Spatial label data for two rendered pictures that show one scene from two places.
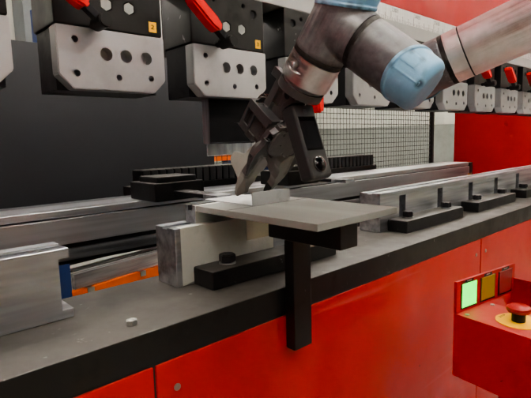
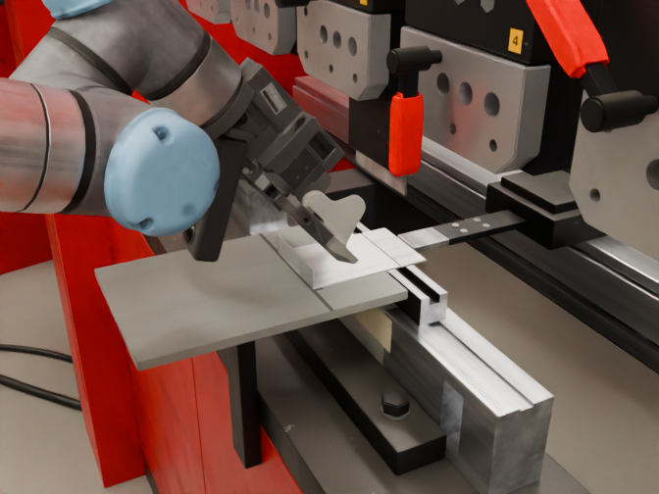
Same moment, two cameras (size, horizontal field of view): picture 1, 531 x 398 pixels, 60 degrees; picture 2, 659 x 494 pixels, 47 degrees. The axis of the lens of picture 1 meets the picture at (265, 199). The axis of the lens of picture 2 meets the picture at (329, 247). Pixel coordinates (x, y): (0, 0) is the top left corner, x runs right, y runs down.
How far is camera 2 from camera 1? 1.18 m
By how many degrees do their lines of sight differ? 101
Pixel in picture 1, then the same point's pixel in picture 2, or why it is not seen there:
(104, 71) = (247, 22)
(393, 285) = not seen: outside the picture
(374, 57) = not seen: hidden behind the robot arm
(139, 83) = (263, 40)
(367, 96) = (633, 218)
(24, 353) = not seen: hidden behind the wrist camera
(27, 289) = (238, 198)
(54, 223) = (434, 172)
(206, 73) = (306, 38)
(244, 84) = (341, 69)
